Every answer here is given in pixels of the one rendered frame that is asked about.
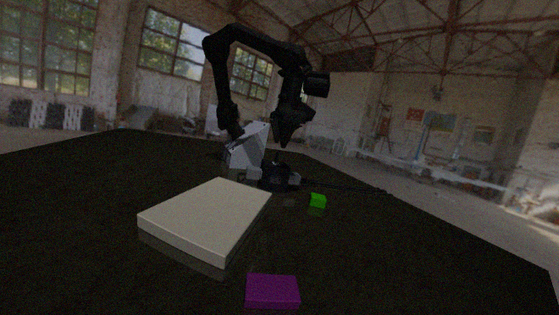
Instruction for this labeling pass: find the beige flat rectangular block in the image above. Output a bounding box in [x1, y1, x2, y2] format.
[136, 176, 272, 269]

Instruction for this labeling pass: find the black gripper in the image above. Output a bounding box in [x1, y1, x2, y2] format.
[269, 90, 307, 148]

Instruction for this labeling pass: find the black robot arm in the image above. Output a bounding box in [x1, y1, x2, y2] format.
[202, 22, 330, 141]

